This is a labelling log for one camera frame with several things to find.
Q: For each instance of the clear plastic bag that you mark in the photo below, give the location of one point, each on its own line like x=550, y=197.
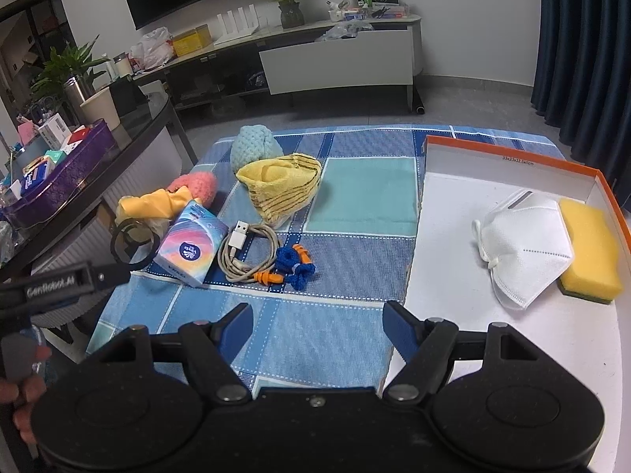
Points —
x=345, y=29

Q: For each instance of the dark blue curtain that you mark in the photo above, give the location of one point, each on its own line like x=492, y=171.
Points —
x=586, y=59

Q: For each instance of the colourful tissue pack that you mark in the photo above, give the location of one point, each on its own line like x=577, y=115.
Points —
x=190, y=246

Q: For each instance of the white plastic bag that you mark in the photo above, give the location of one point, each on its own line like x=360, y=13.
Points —
x=153, y=49

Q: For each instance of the purple tray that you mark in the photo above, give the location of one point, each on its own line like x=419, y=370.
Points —
x=74, y=172

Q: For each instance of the leafy green plant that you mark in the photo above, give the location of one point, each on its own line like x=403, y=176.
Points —
x=64, y=64

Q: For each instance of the blue and white box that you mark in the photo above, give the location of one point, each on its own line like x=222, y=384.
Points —
x=37, y=175

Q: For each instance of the pink box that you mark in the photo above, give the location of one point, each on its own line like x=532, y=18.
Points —
x=28, y=133

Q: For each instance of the white router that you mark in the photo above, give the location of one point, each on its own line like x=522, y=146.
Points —
x=236, y=27

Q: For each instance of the red box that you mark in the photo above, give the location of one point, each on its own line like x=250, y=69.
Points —
x=76, y=139

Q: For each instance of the steel tumbler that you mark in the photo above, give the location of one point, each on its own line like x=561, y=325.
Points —
x=78, y=98

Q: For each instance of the tv stand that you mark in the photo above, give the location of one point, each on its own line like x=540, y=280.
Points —
x=222, y=59

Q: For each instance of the cream paper cup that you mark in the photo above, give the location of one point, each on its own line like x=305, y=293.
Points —
x=101, y=108

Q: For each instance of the yellow striped towel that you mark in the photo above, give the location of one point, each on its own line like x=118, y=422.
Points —
x=281, y=187

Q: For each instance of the clutter of small items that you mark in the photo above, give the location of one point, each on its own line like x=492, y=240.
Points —
x=365, y=11

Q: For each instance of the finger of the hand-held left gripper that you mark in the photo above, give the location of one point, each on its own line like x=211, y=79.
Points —
x=113, y=276

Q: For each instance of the white ribbed table base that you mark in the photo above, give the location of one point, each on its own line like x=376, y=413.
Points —
x=74, y=241

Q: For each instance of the yellow cloth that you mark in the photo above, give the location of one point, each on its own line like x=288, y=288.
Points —
x=148, y=204

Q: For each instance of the yellow box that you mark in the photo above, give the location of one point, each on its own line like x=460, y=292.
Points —
x=192, y=42

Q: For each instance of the person's left hand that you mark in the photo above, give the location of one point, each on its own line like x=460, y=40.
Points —
x=27, y=421

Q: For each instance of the teal box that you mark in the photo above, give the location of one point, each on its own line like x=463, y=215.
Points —
x=55, y=157

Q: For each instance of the white face mask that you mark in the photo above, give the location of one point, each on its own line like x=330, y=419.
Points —
x=527, y=251

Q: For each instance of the light blue crochet hat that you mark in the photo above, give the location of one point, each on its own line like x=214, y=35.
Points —
x=254, y=148

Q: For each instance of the black rolled mat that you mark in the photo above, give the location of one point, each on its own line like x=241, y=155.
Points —
x=418, y=101

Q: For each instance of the white jar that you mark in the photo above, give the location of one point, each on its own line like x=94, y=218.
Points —
x=123, y=66

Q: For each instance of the yellow sponge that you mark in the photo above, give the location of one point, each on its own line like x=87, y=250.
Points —
x=589, y=251

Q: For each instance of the white drawer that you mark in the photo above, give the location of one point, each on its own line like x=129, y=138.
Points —
x=340, y=61

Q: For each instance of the blue plaid blanket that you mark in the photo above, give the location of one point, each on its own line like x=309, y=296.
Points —
x=345, y=266

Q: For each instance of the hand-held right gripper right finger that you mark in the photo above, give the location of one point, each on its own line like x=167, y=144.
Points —
x=398, y=330

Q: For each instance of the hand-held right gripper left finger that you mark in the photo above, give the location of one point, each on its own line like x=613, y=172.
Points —
x=240, y=327

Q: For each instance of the black glass table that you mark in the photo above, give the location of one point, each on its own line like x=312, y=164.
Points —
x=143, y=133

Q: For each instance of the white orange-edged box lid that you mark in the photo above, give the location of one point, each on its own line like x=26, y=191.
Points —
x=458, y=335

